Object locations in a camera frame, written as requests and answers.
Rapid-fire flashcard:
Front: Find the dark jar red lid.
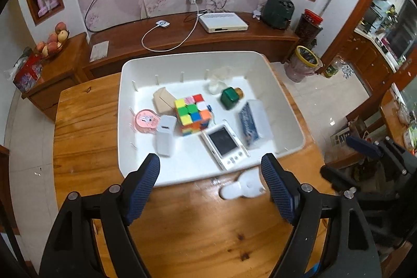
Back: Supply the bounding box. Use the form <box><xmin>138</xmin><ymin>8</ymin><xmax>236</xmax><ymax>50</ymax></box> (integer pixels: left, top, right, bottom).
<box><xmin>295</xmin><ymin>9</ymin><xmax>323</xmax><ymax>49</ymax></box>

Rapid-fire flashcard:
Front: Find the white handheld electronic device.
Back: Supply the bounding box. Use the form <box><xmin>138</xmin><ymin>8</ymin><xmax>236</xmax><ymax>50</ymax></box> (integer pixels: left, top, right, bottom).
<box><xmin>201</xmin><ymin>121</ymin><xmax>249</xmax><ymax>171</ymax></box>

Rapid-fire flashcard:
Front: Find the white set-top box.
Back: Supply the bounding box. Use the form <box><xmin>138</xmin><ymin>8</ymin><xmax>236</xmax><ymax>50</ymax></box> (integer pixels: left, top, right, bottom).
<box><xmin>199</xmin><ymin>13</ymin><xmax>249</xmax><ymax>33</ymax></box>

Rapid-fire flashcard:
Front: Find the white plastic storage bin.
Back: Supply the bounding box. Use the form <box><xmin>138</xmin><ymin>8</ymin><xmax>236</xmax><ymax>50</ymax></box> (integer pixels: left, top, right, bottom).
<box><xmin>117</xmin><ymin>52</ymin><xmax>305</xmax><ymax>186</ymax></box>

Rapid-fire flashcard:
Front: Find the pink round comb mirror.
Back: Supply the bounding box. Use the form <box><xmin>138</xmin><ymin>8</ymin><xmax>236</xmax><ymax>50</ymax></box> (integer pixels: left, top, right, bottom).
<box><xmin>134</xmin><ymin>109</ymin><xmax>161</xmax><ymax>133</ymax></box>

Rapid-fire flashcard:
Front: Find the colourful rubik's cube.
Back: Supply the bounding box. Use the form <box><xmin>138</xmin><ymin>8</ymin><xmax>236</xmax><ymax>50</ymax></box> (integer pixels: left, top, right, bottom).
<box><xmin>175</xmin><ymin>94</ymin><xmax>212</xmax><ymax>136</ymax></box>

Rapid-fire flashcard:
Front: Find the translucent plastic swab box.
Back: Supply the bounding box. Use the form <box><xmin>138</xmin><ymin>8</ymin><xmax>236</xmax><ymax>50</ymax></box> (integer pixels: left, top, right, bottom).
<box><xmin>239</xmin><ymin>100</ymin><xmax>274</xmax><ymax>150</ymax></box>

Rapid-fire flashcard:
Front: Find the white rabbit shaped gadget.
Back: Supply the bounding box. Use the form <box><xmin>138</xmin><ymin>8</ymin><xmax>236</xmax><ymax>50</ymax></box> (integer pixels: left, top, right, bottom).
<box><xmin>219</xmin><ymin>167</ymin><xmax>266</xmax><ymax>200</ymax></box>

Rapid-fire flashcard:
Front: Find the white power bank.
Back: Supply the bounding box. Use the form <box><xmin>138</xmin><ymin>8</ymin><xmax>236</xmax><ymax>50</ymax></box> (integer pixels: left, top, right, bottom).
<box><xmin>156</xmin><ymin>115</ymin><xmax>177</xmax><ymax>157</ymax></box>

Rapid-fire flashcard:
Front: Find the clear small plastic bag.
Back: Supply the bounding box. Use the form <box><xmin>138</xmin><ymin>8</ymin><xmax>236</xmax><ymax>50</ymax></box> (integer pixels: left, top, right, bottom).
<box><xmin>208</xmin><ymin>66</ymin><xmax>232</xmax><ymax>95</ymax></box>

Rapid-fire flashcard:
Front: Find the dark green toaster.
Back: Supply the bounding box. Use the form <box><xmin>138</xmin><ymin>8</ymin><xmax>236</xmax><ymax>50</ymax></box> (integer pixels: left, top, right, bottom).
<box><xmin>260</xmin><ymin>0</ymin><xmax>295</xmax><ymax>30</ymax></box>

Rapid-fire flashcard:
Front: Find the bowl of peaches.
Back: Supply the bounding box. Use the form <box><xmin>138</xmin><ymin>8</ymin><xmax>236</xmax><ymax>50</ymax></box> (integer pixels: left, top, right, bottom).
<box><xmin>34</xmin><ymin>22</ymin><xmax>69</xmax><ymax>59</ymax></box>

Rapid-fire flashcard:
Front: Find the green perfume bottle gold cap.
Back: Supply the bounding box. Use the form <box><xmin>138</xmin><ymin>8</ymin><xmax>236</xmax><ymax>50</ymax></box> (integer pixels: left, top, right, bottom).
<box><xmin>220</xmin><ymin>87</ymin><xmax>244</xmax><ymax>110</ymax></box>

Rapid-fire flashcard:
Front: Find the wooden tv cabinet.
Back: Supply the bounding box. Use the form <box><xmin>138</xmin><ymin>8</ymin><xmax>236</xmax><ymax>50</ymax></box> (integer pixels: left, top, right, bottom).
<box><xmin>22</xmin><ymin>13</ymin><xmax>299</xmax><ymax>120</ymax></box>

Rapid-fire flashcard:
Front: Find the bin with yellow rim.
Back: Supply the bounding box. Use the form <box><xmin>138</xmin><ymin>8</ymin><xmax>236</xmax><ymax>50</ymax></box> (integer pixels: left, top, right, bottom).
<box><xmin>285</xmin><ymin>45</ymin><xmax>323</xmax><ymax>83</ymax></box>

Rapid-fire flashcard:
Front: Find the white paper on cabinet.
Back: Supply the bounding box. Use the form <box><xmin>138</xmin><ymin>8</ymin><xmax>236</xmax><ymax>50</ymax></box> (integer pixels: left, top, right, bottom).
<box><xmin>89</xmin><ymin>41</ymin><xmax>109</xmax><ymax>62</ymax></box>

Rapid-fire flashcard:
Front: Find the white charger with cable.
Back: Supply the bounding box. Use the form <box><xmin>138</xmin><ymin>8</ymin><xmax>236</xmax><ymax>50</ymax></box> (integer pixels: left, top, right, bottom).
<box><xmin>141</xmin><ymin>0</ymin><xmax>202</xmax><ymax>53</ymax></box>

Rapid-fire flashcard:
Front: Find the red gift box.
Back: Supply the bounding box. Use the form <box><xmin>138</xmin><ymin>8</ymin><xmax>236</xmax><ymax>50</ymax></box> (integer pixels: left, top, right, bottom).
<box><xmin>14</xmin><ymin>54</ymin><xmax>42</xmax><ymax>93</ymax></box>

